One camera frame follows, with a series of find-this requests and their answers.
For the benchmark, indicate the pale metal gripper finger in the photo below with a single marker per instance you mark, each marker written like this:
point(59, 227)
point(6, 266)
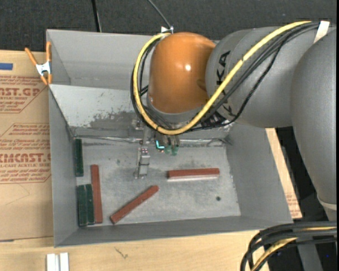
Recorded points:
point(138, 165)
point(145, 164)

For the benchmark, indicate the red-brown flat block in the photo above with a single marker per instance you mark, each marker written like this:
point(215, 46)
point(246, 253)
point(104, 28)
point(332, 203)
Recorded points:
point(96, 193)
point(193, 173)
point(134, 205)

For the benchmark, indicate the grey metal bin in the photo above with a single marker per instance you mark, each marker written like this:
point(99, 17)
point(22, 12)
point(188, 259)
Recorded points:
point(186, 202)

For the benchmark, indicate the dark green flat block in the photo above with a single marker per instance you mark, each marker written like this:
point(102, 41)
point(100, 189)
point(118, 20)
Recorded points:
point(90, 205)
point(82, 206)
point(78, 158)

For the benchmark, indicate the brown cardboard board, red print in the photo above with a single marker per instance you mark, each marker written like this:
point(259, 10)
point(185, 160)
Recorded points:
point(19, 202)

